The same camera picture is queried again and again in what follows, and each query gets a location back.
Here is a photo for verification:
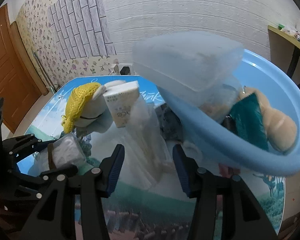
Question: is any frosted clear plastic box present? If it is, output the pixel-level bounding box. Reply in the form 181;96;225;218
131;31;244;108

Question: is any clear bag of cotton swabs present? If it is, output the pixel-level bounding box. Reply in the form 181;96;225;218
125;96;174;190

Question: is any yellow side table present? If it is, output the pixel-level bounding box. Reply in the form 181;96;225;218
268;25;300;89

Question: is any light blue plastic basin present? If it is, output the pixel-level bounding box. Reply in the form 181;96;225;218
158;49;300;177

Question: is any yellow mesh bag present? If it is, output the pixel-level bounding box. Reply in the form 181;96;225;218
62;82;107;134

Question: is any dark green snack packet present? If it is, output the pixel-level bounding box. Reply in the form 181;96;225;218
228;93;269;151

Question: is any grey foil sachet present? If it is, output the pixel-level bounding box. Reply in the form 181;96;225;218
155;103;184;142

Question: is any brown wooden door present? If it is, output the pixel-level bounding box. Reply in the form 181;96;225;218
0;4;42;133

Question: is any black wall plug adapter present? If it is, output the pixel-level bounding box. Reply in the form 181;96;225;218
120;66;131;75

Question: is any beige plush toy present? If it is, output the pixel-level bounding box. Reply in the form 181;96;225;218
238;86;298;152

